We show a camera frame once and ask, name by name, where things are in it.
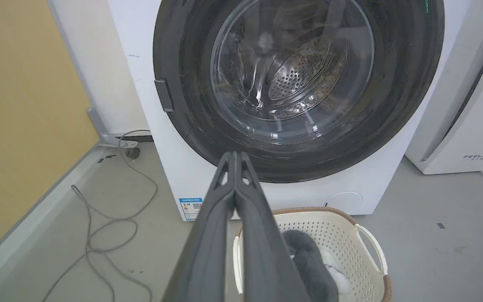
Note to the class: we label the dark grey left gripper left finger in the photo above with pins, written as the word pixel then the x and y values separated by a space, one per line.
pixel 208 247

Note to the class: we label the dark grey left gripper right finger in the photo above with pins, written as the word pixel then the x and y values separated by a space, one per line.
pixel 262 251

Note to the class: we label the white front-load washing machine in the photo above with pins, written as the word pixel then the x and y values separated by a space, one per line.
pixel 174 159

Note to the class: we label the round black washing machine door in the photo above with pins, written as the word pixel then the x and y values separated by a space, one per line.
pixel 208 105

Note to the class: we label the blue energy label sticker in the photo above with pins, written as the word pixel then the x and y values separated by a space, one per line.
pixel 190 208

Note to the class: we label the grey cloth in basket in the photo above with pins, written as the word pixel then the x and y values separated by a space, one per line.
pixel 310 264

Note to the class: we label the cream perforated laundry basket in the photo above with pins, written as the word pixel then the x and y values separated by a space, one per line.
pixel 350 243

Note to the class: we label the grey metal partition foot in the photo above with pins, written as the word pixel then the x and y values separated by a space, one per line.
pixel 103 130

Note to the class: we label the white air purifier appliance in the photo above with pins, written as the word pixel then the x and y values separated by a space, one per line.
pixel 472 121

